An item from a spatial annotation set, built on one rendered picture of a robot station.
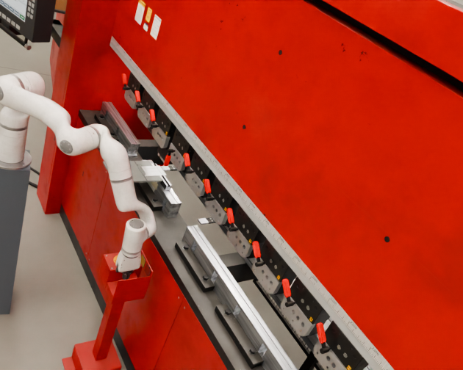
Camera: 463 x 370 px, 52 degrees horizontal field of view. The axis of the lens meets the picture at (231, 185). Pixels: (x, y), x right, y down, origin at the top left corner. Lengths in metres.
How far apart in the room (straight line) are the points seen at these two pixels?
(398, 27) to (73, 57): 2.10
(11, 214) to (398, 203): 1.81
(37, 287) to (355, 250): 2.16
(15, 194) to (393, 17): 1.80
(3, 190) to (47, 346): 0.96
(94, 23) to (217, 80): 1.16
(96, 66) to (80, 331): 1.59
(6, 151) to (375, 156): 1.60
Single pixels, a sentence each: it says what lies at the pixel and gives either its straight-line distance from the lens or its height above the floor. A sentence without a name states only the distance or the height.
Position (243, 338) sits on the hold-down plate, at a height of 0.90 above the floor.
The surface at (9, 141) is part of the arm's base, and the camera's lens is 2.33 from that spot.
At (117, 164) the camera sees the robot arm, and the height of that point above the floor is 1.33.
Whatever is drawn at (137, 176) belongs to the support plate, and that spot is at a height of 1.00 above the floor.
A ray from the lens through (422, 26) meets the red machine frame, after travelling 1.40.
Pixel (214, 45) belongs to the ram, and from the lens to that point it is 2.11.
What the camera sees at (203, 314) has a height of 0.87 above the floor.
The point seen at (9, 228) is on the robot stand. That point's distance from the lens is 2.59.
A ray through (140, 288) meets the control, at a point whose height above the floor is 0.73.
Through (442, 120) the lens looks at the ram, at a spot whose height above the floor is 2.05.
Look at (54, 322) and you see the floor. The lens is 3.04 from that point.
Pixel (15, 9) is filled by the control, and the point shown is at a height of 1.36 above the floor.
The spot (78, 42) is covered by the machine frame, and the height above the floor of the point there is 1.32.
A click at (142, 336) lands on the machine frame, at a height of 0.33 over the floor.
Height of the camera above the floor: 2.36
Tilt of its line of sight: 30 degrees down
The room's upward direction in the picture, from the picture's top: 23 degrees clockwise
